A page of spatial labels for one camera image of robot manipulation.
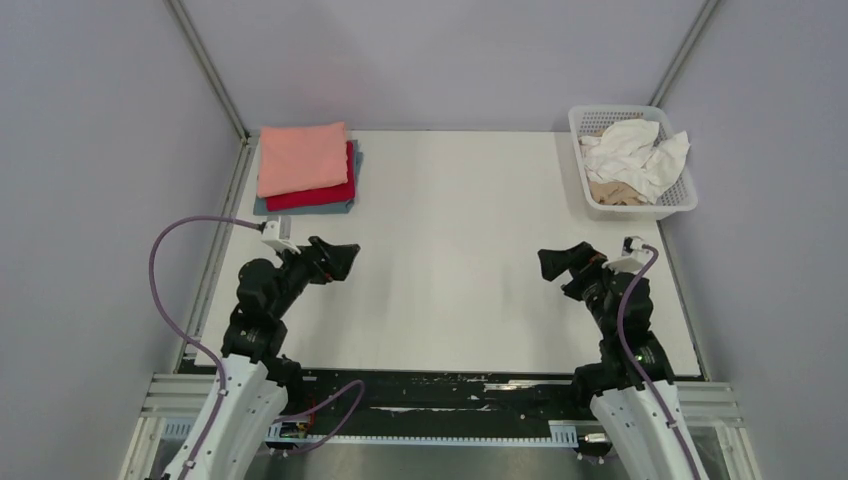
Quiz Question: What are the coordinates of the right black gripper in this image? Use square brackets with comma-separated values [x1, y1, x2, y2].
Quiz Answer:
[535, 241, 623, 336]

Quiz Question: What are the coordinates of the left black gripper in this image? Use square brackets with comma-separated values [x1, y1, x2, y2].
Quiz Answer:
[269, 235, 359, 318]

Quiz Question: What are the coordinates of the white t-shirt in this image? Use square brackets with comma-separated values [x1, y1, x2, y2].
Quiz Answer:
[578, 119, 691, 205]

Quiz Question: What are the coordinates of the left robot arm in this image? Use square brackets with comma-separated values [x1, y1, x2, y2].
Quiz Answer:
[162, 236, 360, 479]

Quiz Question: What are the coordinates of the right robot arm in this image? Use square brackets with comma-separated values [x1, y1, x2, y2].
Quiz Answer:
[537, 236, 708, 479]

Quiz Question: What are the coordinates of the folded red t-shirt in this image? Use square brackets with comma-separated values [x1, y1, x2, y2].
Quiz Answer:
[262, 141, 361, 212]

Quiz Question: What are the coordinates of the beige t-shirt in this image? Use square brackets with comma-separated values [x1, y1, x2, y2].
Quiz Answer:
[588, 180, 647, 206]

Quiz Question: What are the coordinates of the folded teal t-shirt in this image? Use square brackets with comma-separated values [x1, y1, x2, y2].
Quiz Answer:
[252, 140, 363, 216]

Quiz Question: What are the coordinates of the folded salmon pink t-shirt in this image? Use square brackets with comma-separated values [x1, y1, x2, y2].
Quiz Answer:
[257, 122, 348, 198]

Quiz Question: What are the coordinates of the white plastic laundry basket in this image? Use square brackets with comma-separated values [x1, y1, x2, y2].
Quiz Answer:
[568, 105, 698, 220]

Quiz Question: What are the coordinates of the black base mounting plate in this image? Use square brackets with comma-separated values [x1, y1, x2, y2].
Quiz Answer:
[178, 357, 690, 440]

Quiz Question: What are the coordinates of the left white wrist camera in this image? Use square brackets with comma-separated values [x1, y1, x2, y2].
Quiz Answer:
[260, 215, 300, 254]

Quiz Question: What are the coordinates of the white slotted cable duct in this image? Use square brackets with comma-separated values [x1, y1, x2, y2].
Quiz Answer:
[158, 419, 579, 448]

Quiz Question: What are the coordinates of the left aluminium frame post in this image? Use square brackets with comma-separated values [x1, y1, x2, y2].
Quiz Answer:
[163, 0, 250, 144]

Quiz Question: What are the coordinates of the aluminium frame post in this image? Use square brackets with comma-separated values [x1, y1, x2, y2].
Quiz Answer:
[163, 0, 250, 144]
[648, 0, 723, 108]

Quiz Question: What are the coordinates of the right aluminium frame post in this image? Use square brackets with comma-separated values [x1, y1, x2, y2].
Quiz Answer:
[648, 0, 723, 108]

